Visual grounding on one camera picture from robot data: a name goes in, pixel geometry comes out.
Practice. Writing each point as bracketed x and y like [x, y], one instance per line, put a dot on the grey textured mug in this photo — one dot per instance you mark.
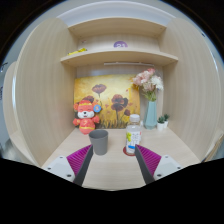
[98, 143]

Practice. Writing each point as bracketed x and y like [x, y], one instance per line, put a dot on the pink white flower bouquet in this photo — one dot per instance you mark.
[148, 81]

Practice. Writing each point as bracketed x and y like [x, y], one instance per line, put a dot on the red orange plush toy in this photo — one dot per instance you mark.
[86, 121]

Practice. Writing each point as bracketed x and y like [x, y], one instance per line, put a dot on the yellow poppy flower painting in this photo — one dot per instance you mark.
[113, 86]

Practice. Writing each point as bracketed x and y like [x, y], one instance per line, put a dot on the small succulent in white pot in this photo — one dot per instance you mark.
[166, 118]
[160, 126]

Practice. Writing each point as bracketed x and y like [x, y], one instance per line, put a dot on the clear plastic drink bottle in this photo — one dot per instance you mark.
[133, 136]

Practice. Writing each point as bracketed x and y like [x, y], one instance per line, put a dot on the light wooden shelf unit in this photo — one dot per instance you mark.
[116, 56]

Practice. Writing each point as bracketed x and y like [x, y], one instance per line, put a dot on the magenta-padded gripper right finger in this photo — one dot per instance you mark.
[166, 165]

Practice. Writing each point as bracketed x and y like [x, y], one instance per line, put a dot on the teal faceted vase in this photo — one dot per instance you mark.
[150, 116]

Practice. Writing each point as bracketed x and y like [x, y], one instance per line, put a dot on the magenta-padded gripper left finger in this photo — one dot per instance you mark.
[61, 166]

